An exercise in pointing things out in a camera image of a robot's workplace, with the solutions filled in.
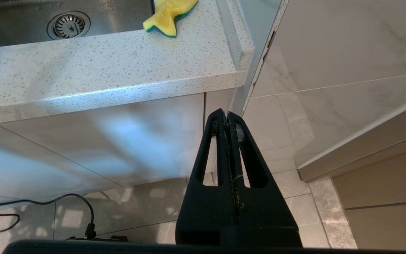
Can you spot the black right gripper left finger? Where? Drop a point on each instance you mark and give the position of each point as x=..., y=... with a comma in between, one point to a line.
x=203, y=218

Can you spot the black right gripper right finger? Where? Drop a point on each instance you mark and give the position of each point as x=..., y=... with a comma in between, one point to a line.
x=266, y=218

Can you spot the yellow green sponge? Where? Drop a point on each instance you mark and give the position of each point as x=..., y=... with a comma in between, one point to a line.
x=167, y=17

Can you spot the stainless steel sink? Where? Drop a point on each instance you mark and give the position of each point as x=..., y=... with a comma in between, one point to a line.
x=19, y=24

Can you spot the wooden cabinet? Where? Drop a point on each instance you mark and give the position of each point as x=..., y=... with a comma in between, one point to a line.
x=382, y=197

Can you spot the white base cabinet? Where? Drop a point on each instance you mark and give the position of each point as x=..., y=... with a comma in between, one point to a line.
x=83, y=141

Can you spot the metal drain strainer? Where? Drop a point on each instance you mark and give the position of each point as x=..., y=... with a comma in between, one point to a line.
x=68, y=25

